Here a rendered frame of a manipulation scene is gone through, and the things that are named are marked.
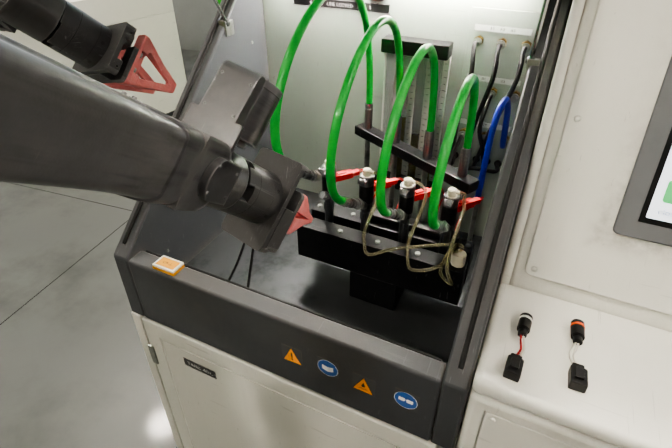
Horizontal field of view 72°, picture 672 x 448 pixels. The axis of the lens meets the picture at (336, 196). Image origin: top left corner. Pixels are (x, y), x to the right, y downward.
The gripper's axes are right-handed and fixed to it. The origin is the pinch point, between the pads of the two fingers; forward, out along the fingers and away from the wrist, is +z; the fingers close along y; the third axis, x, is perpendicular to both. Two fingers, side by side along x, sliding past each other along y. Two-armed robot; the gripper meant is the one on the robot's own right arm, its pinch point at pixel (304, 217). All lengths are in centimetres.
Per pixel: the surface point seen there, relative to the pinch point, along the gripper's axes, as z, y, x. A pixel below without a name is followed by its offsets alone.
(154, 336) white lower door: 28, -39, 40
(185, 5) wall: 252, 137, 451
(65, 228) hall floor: 104, -71, 212
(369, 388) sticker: 27.6, -20.6, -7.5
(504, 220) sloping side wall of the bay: 25.8, 13.0, -15.5
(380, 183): 12.1, 9.1, -0.8
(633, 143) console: 26.8, 30.6, -26.7
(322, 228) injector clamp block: 32.0, -1.4, 17.2
